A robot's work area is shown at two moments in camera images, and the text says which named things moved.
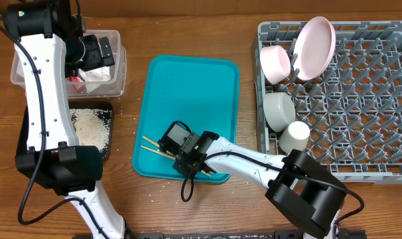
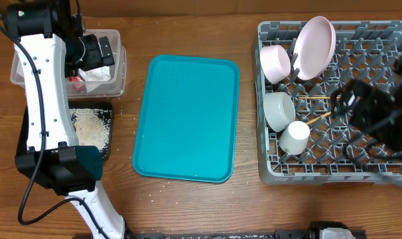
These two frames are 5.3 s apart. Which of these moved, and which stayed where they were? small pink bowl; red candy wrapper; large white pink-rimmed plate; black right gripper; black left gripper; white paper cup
Moved: black right gripper
Stayed: black left gripper; white paper cup; large white pink-rimmed plate; red candy wrapper; small pink bowl
